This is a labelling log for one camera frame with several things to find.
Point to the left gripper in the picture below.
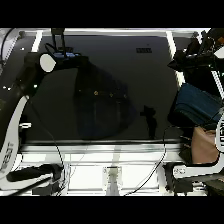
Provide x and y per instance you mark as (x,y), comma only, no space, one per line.
(75,60)

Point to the dark blue garment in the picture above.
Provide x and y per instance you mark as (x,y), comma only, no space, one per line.
(103,106)

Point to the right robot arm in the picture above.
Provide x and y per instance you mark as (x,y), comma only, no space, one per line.
(203,168)

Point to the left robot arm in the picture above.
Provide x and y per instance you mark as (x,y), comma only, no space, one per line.
(13,133)

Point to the pink garment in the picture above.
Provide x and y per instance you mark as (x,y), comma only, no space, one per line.
(203,146)

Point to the silver frame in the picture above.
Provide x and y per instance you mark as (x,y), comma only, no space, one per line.
(113,176)

